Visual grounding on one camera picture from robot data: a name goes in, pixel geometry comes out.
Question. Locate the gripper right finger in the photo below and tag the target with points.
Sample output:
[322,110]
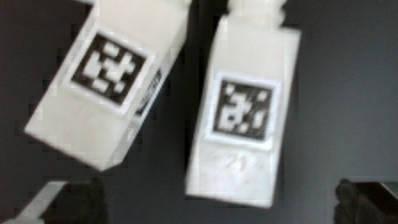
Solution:
[366,203]

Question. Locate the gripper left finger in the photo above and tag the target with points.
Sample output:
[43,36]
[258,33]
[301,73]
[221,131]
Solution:
[66,204]

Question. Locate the white leg with tag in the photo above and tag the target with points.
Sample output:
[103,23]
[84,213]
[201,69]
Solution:
[233,163]

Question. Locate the white leg centre right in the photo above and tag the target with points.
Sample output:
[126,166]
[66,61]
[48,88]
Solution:
[98,99]

